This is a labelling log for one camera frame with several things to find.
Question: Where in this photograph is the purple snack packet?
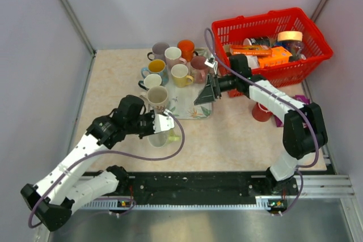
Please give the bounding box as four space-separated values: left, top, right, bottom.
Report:
274 95 311 128

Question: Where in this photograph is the black printed can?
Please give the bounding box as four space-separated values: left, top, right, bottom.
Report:
243 36 271 48

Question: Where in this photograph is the orange snack box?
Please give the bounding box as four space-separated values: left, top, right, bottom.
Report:
258 46 292 68

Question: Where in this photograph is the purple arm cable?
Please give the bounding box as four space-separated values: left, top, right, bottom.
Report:
27 111 185 229
204 28 320 216

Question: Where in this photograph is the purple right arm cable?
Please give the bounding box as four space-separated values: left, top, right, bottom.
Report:
204 28 320 216

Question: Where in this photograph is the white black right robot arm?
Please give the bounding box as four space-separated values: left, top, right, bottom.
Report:
194 54 328 194

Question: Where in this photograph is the masking tape roll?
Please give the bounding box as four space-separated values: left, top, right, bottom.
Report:
277 31 303 42

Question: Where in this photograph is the lime green faceted mug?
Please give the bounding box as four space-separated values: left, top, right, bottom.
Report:
147 129 181 148

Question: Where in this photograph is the aluminium rail frame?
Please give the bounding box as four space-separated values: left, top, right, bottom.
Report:
34 171 362 241

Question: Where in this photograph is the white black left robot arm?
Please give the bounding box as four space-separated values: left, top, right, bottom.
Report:
20 95 169 231

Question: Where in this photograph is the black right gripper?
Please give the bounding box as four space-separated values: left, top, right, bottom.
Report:
195 73 239 105

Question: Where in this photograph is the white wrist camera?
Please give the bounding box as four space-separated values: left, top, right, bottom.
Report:
204 57 218 75
153 110 175 134

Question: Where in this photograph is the lilac purple mug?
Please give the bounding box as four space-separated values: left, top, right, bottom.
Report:
147 42 170 61

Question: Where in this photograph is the dark green mug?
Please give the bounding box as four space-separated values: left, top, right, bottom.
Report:
138 74 162 90

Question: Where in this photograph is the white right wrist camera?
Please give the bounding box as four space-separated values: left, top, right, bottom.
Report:
204 57 218 75

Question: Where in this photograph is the floral white serving tray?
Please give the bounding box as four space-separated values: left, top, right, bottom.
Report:
161 62 212 120

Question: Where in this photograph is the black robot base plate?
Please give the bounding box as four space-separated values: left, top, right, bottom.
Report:
111 171 298 206

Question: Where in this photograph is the orange rectangular box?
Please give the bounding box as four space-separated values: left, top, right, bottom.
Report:
230 45 273 56

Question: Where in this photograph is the pale pink faceted mug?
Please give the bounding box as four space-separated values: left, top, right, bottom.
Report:
164 47 187 69

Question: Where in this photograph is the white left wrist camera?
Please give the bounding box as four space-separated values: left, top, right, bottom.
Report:
153 110 175 134

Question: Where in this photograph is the red plastic basket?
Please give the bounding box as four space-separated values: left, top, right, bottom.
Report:
212 7 334 88

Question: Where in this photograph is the white plastic bag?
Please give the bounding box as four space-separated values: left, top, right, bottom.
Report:
246 56 259 69

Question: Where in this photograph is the clear plastic bottle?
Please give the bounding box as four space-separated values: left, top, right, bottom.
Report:
285 40 306 62

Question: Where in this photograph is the light blue butterfly mug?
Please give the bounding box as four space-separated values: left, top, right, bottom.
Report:
141 59 169 86

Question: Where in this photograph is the orange mug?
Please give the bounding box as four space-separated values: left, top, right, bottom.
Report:
178 40 199 62

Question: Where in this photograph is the pink ghost pattern mug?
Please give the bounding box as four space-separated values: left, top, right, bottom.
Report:
190 56 210 84

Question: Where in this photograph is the yellow mug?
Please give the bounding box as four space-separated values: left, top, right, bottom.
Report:
171 64 194 88

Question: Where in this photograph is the red mug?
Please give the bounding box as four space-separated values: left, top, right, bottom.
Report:
252 103 272 122

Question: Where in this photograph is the cream floral mug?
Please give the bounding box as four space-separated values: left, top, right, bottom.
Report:
140 86 169 113

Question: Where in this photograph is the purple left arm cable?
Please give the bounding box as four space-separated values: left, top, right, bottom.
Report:
27 111 185 229

